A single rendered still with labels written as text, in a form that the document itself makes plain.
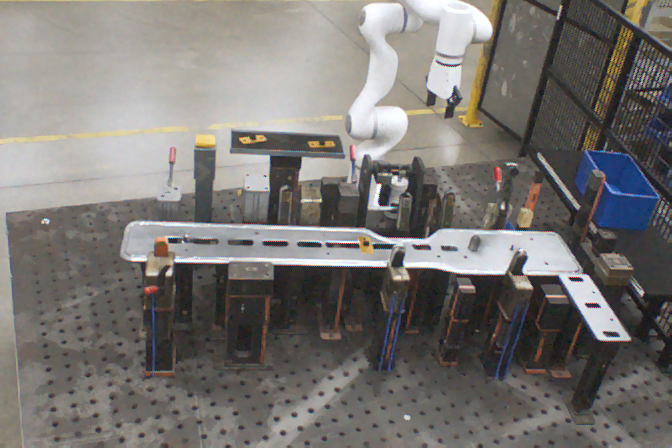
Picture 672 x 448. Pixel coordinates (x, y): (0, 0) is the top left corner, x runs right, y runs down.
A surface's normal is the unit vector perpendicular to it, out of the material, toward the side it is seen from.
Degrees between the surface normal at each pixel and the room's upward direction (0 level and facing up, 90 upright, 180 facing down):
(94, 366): 0
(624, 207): 90
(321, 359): 0
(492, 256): 0
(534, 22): 89
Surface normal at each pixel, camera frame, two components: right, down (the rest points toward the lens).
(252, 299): 0.12, 0.53
